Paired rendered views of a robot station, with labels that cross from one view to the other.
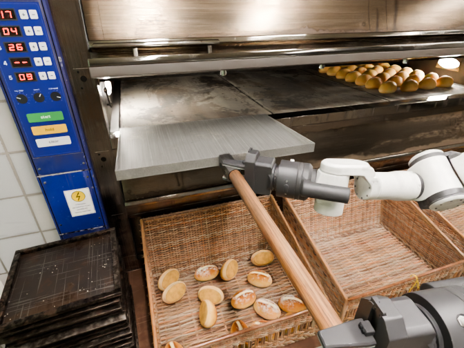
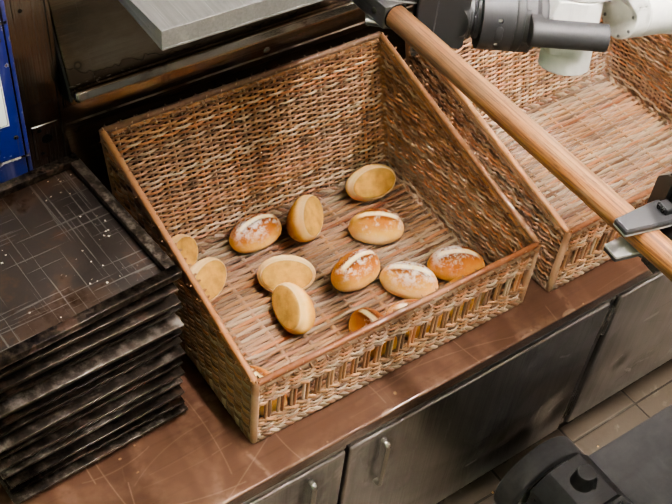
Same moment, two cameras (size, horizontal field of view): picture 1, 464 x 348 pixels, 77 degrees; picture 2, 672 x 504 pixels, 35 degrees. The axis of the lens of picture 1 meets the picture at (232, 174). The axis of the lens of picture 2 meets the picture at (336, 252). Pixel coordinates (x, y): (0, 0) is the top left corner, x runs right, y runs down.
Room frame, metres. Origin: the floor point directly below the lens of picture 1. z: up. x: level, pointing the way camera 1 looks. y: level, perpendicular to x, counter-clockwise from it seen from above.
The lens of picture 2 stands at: (-0.41, 0.43, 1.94)
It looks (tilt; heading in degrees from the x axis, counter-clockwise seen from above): 47 degrees down; 339
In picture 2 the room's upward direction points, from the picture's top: 7 degrees clockwise
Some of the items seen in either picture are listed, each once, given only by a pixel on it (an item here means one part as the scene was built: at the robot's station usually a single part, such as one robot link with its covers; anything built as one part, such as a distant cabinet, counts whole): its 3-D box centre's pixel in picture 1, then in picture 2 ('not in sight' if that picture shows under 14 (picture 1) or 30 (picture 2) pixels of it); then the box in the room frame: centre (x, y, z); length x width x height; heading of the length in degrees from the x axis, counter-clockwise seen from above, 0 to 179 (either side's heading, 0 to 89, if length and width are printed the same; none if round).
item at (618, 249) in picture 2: not in sight; (632, 247); (0.20, -0.13, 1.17); 0.06 x 0.03 x 0.02; 100
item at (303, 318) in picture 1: (227, 272); (322, 219); (0.73, 0.02, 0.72); 0.56 x 0.49 x 0.28; 108
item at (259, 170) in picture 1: (271, 176); (463, 10); (0.60, -0.10, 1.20); 0.12 x 0.10 x 0.13; 73
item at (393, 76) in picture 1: (380, 74); not in sight; (1.76, -0.87, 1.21); 0.61 x 0.48 x 0.06; 18
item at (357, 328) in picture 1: (346, 333); (644, 216); (0.20, -0.13, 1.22); 0.06 x 0.03 x 0.02; 100
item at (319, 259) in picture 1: (364, 237); (585, 107); (0.91, -0.55, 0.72); 0.56 x 0.49 x 0.28; 109
